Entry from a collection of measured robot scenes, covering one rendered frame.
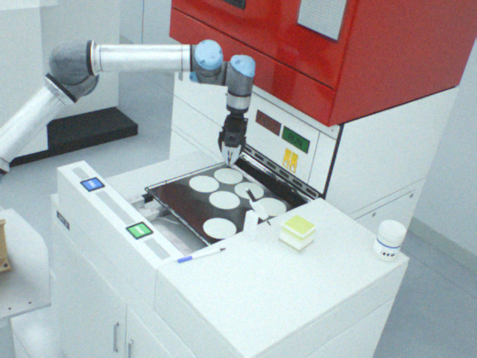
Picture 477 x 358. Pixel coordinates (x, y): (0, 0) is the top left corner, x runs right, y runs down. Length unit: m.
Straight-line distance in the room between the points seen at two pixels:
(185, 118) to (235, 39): 0.51
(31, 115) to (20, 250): 0.39
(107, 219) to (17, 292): 0.30
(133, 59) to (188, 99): 0.68
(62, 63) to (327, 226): 0.88
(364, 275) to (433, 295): 1.62
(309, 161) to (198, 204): 0.38
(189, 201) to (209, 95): 0.49
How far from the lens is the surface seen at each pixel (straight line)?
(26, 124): 1.73
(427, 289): 3.17
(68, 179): 1.77
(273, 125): 1.87
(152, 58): 1.57
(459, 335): 2.99
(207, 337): 1.36
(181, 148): 2.34
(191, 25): 2.05
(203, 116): 2.16
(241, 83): 1.69
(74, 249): 1.90
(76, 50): 1.60
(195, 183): 1.88
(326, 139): 1.73
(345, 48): 1.57
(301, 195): 1.85
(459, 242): 3.41
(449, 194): 3.34
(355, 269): 1.56
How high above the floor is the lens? 1.93
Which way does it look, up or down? 32 degrees down
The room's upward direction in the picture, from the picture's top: 9 degrees clockwise
